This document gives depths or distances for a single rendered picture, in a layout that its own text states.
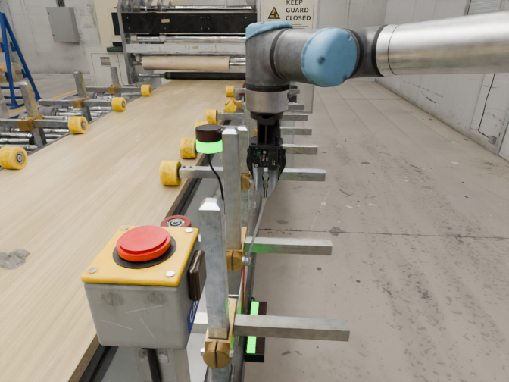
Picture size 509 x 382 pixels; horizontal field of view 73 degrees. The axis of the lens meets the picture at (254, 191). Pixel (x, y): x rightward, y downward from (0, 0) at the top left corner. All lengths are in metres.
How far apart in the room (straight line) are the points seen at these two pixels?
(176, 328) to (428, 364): 1.69
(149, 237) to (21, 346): 0.48
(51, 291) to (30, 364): 0.17
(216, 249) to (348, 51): 0.39
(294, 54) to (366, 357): 1.48
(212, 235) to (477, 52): 0.48
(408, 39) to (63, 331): 0.76
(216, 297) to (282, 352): 1.17
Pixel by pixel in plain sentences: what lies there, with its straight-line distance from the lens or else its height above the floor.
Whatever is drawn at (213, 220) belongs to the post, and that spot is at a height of 1.10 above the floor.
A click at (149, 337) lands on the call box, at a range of 0.29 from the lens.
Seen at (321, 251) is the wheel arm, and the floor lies 0.84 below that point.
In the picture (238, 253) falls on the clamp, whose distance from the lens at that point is 0.87.
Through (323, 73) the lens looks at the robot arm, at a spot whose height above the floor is 1.31.
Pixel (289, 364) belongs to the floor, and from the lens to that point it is 1.74.
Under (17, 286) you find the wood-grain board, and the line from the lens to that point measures 0.87.
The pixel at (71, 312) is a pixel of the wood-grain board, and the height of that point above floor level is 0.90.
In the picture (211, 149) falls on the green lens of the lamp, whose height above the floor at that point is 1.14.
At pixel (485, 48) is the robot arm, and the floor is 1.35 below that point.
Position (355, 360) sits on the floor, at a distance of 1.81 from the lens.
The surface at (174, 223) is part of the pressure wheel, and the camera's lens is 0.93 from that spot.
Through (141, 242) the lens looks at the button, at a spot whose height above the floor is 1.23.
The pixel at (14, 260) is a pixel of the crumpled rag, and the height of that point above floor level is 0.91.
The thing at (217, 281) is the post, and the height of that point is 0.98.
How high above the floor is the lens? 1.38
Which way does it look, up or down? 26 degrees down
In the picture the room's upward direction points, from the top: straight up
